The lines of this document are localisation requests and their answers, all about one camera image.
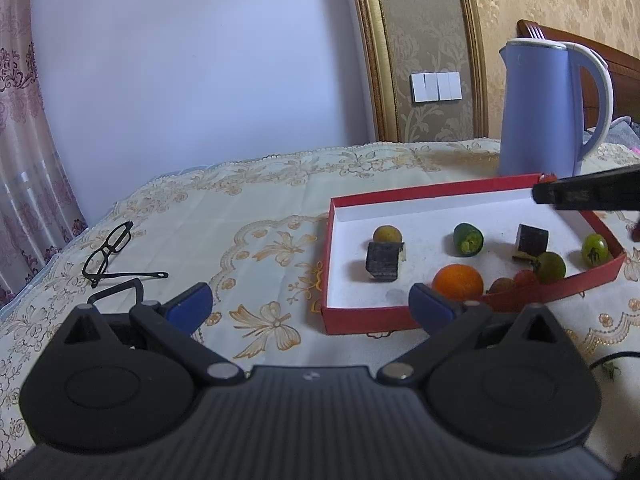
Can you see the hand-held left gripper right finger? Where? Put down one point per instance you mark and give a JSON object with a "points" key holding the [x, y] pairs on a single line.
{"points": [[430, 307]]}

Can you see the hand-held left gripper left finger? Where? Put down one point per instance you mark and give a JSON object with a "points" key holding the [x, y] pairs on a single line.
{"points": [[190, 306]]}

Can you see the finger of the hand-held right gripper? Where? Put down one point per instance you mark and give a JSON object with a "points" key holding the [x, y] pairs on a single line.
{"points": [[590, 192]]}

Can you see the orange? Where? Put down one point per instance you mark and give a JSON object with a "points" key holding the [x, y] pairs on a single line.
{"points": [[457, 282]]}

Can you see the small green tomato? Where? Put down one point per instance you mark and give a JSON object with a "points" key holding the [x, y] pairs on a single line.
{"points": [[595, 249]]}

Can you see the brown round fruit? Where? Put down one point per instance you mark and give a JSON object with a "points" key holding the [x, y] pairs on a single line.
{"points": [[501, 286], [386, 234]]}

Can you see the green citrus fruit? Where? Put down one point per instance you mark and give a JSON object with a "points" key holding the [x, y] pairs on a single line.
{"points": [[468, 239]]}

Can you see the red cardboard box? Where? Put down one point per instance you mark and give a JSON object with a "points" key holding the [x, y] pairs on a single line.
{"points": [[350, 317]]}

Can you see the large green tomato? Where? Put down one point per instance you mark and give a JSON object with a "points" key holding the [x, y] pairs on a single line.
{"points": [[550, 266]]}

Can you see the red tomato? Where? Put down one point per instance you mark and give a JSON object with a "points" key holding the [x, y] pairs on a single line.
{"points": [[525, 278]]}

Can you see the grey cloth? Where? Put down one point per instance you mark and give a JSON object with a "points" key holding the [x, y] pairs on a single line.
{"points": [[627, 130]]}

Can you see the blue electric kettle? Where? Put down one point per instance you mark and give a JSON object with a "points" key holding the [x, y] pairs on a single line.
{"points": [[540, 110]]}

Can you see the black eyeglasses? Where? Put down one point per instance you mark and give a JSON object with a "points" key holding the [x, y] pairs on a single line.
{"points": [[112, 247]]}

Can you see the wooden headboard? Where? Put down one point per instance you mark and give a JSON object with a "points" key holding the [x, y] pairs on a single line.
{"points": [[620, 65]]}

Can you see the patterned curtain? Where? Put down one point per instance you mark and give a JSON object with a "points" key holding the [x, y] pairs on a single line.
{"points": [[30, 135]]}

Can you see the black plastic frame part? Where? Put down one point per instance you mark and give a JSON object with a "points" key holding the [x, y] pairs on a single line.
{"points": [[127, 287]]}

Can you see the white light switch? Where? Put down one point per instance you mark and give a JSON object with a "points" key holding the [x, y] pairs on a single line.
{"points": [[436, 87]]}

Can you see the gold framed wall panel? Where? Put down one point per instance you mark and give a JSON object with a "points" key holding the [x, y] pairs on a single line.
{"points": [[430, 35]]}

